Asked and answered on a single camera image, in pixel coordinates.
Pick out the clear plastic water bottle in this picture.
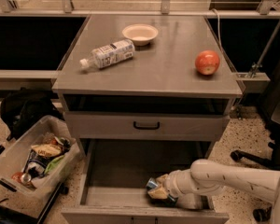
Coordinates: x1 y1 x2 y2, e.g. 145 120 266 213
79 39 135 70

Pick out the blue silver redbull can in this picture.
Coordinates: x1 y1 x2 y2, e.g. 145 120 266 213
146 177 177 204

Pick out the yellow chip bag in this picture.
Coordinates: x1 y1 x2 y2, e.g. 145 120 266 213
32 144 62 158

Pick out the black backpack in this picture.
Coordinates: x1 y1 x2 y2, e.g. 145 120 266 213
0 88 63 141

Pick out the red soda can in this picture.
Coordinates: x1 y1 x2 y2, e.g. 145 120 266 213
11 172 32 186

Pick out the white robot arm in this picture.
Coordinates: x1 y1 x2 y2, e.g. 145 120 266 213
147 159 280 224

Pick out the closed upper drawer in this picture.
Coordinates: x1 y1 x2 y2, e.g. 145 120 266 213
64 111 230 142

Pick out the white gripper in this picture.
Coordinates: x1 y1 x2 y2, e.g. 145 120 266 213
147 170 183 200

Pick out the grey drawer cabinet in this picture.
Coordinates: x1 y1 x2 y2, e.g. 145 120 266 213
51 14 244 224

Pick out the white paper bowl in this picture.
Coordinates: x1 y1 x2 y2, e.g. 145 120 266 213
122 24 159 46

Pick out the black office chair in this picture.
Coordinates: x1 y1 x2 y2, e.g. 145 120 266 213
230 47 280 222

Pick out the open middle drawer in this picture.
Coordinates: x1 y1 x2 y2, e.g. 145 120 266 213
62 140 229 224

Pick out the green snack bag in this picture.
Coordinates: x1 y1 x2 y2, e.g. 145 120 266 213
44 155 64 175

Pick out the clear plastic bin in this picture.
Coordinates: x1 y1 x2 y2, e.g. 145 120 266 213
0 116 80 216

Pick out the white cable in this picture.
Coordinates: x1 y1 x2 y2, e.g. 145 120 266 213
210 7 223 49

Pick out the red apple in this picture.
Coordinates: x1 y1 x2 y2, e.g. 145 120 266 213
195 50 220 76

